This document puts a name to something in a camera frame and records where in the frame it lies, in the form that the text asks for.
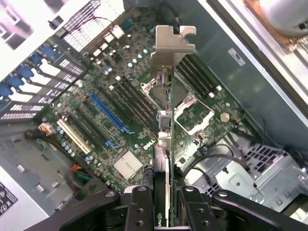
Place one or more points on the green motherboard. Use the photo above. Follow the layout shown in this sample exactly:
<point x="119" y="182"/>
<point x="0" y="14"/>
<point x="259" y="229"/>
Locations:
<point x="125" y="60"/>

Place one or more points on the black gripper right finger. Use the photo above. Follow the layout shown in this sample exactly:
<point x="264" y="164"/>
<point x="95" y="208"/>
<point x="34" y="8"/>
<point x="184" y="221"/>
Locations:
<point x="199" y="211"/>

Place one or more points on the perforated silver disk bay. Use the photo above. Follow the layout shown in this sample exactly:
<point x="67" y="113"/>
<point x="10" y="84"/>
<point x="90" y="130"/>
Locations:
<point x="264" y="168"/>

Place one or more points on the grey power supply unit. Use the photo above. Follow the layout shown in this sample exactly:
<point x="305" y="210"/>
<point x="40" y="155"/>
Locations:
<point x="9" y="199"/>

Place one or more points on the black expansion slot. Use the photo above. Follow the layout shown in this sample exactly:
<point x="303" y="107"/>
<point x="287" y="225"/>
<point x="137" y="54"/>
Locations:
<point x="115" y="103"/>

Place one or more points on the open grey PC case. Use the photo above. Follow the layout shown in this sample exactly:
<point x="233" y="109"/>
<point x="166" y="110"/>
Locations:
<point x="216" y="48"/>

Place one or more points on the white sticker label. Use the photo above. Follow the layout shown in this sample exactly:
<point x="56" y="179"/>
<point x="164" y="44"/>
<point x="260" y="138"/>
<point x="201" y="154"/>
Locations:
<point x="237" y="56"/>

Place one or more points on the silver finned heatsink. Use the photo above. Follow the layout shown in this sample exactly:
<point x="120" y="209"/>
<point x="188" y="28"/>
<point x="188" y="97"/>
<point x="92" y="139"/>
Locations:
<point x="127" y="164"/>

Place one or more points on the blue expansion slot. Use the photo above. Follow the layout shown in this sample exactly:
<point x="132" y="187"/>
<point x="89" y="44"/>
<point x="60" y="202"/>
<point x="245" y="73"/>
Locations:
<point x="108" y="111"/>

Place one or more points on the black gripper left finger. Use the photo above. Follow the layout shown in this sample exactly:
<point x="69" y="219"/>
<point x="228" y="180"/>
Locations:
<point x="142" y="211"/>

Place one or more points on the CPU socket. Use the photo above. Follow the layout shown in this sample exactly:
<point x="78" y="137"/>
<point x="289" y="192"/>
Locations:
<point x="183" y="96"/>

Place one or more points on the silver socket cover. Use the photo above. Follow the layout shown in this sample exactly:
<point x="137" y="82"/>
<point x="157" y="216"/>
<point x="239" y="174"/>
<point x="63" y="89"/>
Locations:
<point x="190" y="130"/>

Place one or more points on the white expansion slot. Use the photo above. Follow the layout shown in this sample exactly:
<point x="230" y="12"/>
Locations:
<point x="74" y="137"/>

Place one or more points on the silver coin battery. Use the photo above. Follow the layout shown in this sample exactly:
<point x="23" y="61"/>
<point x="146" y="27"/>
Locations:
<point x="225" y="117"/>

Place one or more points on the black RAM slot white clips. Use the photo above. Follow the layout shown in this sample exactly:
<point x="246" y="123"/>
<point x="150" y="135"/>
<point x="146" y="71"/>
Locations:
<point x="136" y="97"/>
<point x="204" y="74"/>
<point x="197" y="80"/>
<point x="129" y="107"/>

